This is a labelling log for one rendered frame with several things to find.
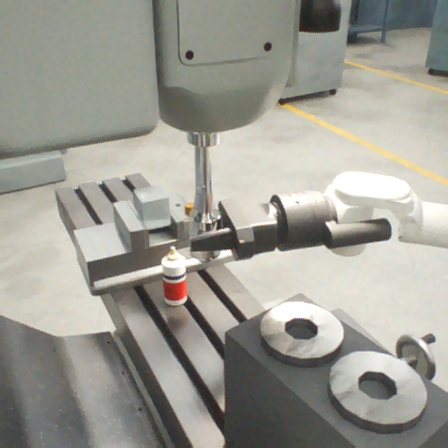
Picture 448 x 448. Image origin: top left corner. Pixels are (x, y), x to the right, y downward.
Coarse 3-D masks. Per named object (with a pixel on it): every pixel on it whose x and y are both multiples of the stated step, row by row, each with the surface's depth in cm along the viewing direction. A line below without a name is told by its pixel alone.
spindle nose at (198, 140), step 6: (222, 132) 68; (192, 138) 67; (198, 138) 66; (204, 138) 66; (210, 138) 66; (216, 138) 67; (222, 138) 68; (192, 144) 67; (198, 144) 67; (204, 144) 67; (210, 144) 67; (216, 144) 67
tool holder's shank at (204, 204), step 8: (200, 152) 68; (208, 152) 68; (200, 160) 69; (208, 160) 69; (200, 168) 69; (208, 168) 70; (200, 176) 70; (208, 176) 70; (200, 184) 71; (208, 184) 71; (200, 192) 71; (208, 192) 71; (200, 200) 72; (208, 200) 72; (200, 208) 72; (208, 208) 72; (200, 216) 73
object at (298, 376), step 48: (240, 336) 57; (288, 336) 55; (336, 336) 55; (240, 384) 58; (288, 384) 51; (336, 384) 49; (384, 384) 51; (432, 384) 51; (240, 432) 62; (288, 432) 53; (336, 432) 46; (384, 432) 46; (432, 432) 46
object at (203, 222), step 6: (192, 210) 75; (216, 210) 75; (192, 216) 73; (198, 216) 73; (210, 216) 73; (216, 216) 73; (192, 222) 73; (198, 222) 72; (204, 222) 72; (210, 222) 72; (216, 222) 73
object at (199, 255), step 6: (192, 228) 74; (198, 228) 73; (204, 228) 73; (210, 228) 73; (216, 228) 74; (192, 234) 74; (198, 234) 73; (192, 252) 76; (198, 252) 75; (204, 252) 75; (210, 252) 75; (216, 252) 76; (198, 258) 76; (204, 258) 75; (210, 258) 75
